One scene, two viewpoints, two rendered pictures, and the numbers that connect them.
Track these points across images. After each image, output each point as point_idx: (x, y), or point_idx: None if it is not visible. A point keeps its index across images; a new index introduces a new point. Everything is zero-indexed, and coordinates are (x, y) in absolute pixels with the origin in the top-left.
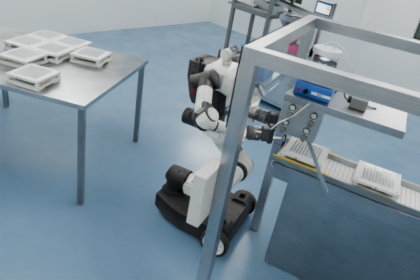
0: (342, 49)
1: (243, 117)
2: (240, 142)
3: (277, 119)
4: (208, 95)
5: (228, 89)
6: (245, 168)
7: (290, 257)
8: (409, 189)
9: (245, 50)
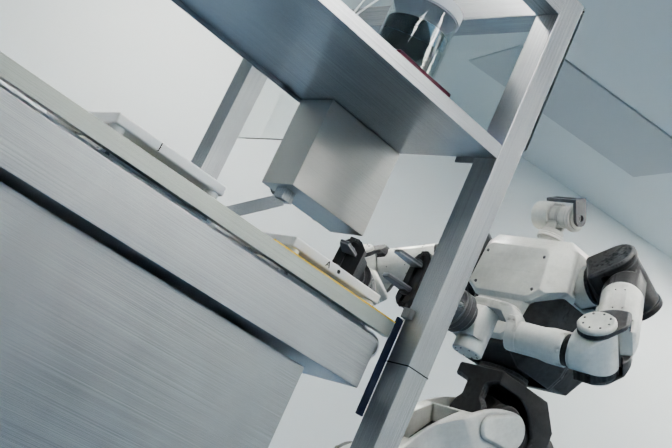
0: None
1: (221, 102)
2: (206, 144)
3: (409, 267)
4: (407, 247)
5: (475, 267)
6: (341, 445)
7: None
8: (65, 127)
9: None
